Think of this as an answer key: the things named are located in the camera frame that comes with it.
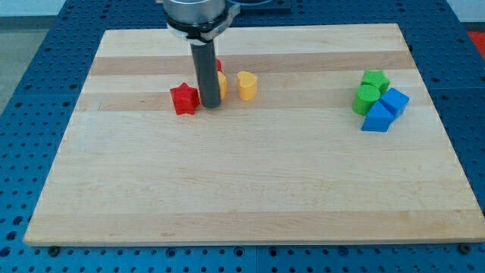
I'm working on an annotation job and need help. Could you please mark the blue triangle block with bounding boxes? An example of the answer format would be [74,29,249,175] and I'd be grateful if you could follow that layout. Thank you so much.
[361,101,395,132]

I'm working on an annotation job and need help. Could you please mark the yellow hexagon block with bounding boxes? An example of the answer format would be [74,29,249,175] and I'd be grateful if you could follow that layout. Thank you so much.
[217,71,228,100]

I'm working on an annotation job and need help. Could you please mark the red star block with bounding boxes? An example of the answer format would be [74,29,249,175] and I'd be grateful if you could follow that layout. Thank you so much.
[170,83,200,115]

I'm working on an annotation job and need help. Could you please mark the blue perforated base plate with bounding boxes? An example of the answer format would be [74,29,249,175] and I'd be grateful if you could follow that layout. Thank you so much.
[1,1,484,272]

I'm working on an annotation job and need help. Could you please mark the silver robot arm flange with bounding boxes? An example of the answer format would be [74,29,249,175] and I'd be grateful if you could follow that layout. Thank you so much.
[162,0,240,46]

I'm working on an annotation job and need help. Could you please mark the red block behind rod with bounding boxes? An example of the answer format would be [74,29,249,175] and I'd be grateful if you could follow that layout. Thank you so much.
[216,58,223,72]

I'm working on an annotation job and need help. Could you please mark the blue cube block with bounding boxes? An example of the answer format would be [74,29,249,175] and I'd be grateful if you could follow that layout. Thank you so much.
[380,88,410,119]

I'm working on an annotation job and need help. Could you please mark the green cylinder block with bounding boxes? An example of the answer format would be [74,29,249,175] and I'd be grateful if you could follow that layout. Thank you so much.
[352,85,380,116]

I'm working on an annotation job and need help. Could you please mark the wooden board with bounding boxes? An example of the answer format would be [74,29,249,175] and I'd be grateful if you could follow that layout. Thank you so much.
[24,24,484,246]

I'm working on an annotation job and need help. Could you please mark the yellow heart block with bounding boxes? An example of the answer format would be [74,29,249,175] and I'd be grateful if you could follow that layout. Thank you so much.
[236,71,258,102]

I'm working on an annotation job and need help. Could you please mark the green star block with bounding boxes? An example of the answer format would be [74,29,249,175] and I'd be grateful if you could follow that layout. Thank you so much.
[361,70,390,95]

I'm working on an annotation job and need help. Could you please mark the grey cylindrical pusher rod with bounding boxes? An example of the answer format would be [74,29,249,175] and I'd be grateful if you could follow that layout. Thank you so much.
[191,41,221,108]

